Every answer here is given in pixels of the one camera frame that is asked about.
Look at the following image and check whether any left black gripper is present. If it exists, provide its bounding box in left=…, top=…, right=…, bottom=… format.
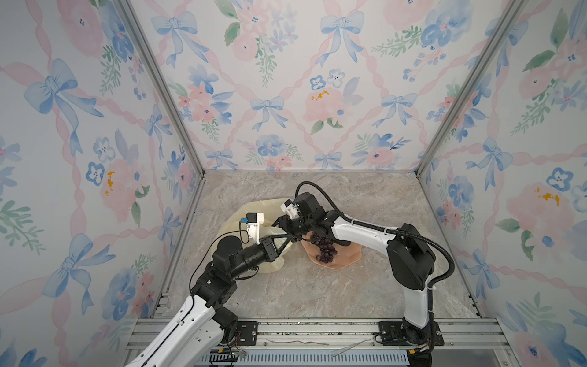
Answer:
left=228, top=234, right=290, bottom=283

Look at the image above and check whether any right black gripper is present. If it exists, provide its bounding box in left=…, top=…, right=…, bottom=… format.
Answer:
left=264, top=217, right=314, bottom=245

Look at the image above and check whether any cream plastic bag orange print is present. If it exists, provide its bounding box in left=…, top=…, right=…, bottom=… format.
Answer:
left=222, top=198, right=299, bottom=274

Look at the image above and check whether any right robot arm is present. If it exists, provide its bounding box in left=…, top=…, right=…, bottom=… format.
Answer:
left=277, top=193, right=456, bottom=350

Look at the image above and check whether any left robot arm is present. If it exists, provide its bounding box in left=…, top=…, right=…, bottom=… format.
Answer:
left=128, top=234, right=292, bottom=367

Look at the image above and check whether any dark purple grape bunch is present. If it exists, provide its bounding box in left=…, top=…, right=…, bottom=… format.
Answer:
left=310, top=235, right=337, bottom=264

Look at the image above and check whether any pink flower-shaped plate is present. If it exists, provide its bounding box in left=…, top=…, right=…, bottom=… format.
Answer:
left=301, top=232, right=362, bottom=270

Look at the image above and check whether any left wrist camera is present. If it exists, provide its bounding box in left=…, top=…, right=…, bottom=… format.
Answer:
left=244, top=213, right=264, bottom=245

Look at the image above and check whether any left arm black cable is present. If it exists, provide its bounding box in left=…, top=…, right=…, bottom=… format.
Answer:
left=189, top=228, right=251, bottom=295

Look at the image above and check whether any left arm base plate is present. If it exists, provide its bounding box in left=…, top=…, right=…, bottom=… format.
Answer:
left=222, top=321, right=259, bottom=347

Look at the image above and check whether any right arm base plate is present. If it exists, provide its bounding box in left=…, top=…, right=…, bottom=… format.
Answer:
left=374, top=320, right=445, bottom=349

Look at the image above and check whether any left aluminium corner post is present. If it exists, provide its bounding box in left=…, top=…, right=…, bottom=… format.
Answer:
left=113, top=0, right=205, bottom=179

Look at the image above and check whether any aluminium corner post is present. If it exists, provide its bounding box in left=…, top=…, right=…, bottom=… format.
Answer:
left=113, top=0, right=205, bottom=179
left=414, top=0, right=527, bottom=179

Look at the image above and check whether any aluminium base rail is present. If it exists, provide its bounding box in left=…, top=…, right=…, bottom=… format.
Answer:
left=116, top=316, right=519, bottom=367

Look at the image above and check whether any right aluminium corner post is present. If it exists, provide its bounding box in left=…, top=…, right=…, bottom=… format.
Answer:
left=414, top=0, right=527, bottom=179

